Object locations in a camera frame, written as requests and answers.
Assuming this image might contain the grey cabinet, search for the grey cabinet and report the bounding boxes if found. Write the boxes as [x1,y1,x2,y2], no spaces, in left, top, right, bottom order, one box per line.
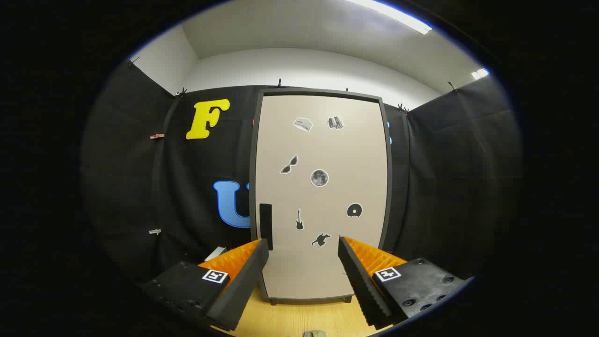
[248,88,394,306]

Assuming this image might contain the black backdrop cloth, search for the black backdrop cloth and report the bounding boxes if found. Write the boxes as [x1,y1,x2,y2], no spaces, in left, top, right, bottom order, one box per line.
[80,61,522,291]

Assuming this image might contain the black door handle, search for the black door handle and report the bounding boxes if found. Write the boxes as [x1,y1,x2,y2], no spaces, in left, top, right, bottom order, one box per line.
[259,203,273,251]

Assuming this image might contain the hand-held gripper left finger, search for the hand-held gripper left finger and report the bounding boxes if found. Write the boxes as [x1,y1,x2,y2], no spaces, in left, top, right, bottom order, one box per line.
[140,238,270,332]

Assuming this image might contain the long ceiling light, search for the long ceiling light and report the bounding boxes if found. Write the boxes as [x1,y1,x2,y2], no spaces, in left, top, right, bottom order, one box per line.
[344,0,432,36]

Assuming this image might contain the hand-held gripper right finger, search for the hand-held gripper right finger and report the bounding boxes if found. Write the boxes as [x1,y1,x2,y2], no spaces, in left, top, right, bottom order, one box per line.
[338,235,468,330]

